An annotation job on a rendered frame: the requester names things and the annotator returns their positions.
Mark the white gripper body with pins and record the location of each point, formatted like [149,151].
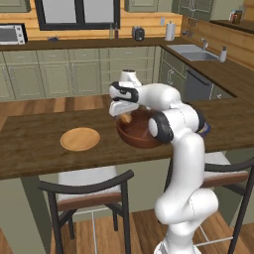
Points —
[121,107]

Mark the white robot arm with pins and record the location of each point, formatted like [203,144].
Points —
[185,155]

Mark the tan bun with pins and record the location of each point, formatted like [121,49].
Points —
[125,118]

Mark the brown wooden bowl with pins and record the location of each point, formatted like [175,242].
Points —
[139,132]

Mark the light wooden plate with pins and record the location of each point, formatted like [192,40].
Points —
[80,139]

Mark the blue rimmed plate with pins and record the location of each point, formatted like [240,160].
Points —
[205,129]

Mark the green base cupboards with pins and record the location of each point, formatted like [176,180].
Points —
[79,72]

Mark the dark glass bottle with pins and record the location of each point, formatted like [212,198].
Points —
[116,31]

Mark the black toaster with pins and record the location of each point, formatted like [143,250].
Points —
[138,33]

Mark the pale glass bottle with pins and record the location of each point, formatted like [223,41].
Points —
[111,32]

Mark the dark dishwasher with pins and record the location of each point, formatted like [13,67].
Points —
[197,86]

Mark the white paper towel roll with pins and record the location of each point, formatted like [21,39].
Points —
[170,31]

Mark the dark chair with white seat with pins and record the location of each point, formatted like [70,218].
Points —
[92,195]
[225,178]

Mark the steel sink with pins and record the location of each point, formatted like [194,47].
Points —
[195,52]

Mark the small dark object on counter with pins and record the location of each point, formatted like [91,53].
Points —
[53,39]

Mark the black framed window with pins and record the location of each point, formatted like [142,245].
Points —
[77,14]

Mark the steel tap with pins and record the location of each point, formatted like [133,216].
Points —
[205,43]

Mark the white soap dispenser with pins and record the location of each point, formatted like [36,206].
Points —
[223,54]

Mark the white microwave oven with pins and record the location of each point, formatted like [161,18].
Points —
[12,34]

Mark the small jars on shelf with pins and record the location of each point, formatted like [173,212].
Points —
[235,16]

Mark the hanging utensil rail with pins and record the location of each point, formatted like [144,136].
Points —
[190,27]

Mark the green wall cupboards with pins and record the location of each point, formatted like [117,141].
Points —
[158,6]

